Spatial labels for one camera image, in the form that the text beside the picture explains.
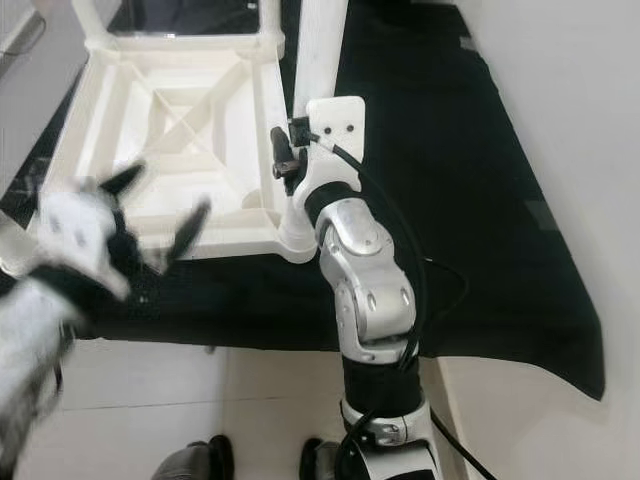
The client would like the white plastic children table top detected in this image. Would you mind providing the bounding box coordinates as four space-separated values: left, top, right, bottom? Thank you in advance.
0 39 319 282

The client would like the white plastic table leg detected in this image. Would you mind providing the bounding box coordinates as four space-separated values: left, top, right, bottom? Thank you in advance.
69 0 122 52
279 0 352 252
257 0 286 47

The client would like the black tablecloth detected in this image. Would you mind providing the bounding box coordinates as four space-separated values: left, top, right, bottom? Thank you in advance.
0 0 607 402

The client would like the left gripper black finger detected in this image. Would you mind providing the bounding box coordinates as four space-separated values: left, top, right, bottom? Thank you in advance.
171 198 213 259
100 162 147 197

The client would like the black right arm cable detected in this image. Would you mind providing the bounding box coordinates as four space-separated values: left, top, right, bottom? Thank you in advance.
320 140 502 480

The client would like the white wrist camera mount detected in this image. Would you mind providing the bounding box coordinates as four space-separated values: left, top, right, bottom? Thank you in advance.
39 184 127 302
304 94 367 217

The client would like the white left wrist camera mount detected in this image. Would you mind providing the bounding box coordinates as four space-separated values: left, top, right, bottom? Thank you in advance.
39 184 127 302

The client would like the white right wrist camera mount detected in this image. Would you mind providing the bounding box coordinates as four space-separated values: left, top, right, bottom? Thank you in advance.
304 94 367 217

